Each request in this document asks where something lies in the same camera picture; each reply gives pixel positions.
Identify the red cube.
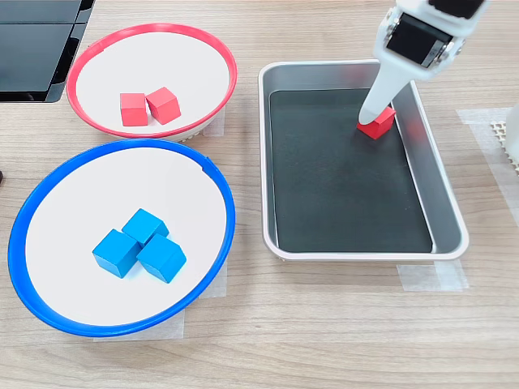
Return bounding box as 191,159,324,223
356,105,397,140
145,86,182,126
119,92,149,127

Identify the black glossy panel device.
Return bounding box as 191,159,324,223
0,0,97,103

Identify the blue-rimmed white plate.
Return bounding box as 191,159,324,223
6,139,237,338

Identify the red-rimmed white plate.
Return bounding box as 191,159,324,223
66,23,238,143

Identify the pale perforated base plate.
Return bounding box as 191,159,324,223
489,120,519,175

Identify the translucent tape strip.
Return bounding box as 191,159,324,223
92,259,228,342
178,107,226,143
397,261,470,292

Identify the translucent tape sheet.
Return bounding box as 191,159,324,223
457,107,519,228

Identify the black tray mat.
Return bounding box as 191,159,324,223
268,88,434,254

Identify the blue cube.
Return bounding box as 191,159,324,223
92,229,143,280
135,233,188,284
121,207,170,246

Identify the steel tray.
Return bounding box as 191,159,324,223
258,59,470,261

